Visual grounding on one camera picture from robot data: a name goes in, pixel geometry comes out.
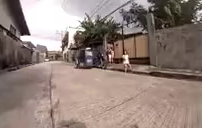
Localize person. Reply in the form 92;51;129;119
121;49;133;73
107;47;116;65

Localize blue vehicle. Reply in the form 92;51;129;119
74;47;108;70

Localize grey concrete road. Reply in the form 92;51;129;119
0;60;202;128

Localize dark thin pole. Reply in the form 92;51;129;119
120;20;126;55

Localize white building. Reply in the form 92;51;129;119
60;26;81;63

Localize concrete pole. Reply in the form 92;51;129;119
146;12;158;67

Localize distant buildings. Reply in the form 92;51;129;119
22;40;64;64

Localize raised concrete kerb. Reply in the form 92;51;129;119
106;63;202;83

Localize large green tree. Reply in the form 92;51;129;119
119;0;202;32

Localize grey building with dark roof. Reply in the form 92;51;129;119
0;0;31;38

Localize tan fence wall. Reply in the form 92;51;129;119
112;32;151;65

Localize overhead wires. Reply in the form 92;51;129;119
60;0;134;22

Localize grey concrete wall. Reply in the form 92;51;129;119
154;21;202;73
0;20;34;74

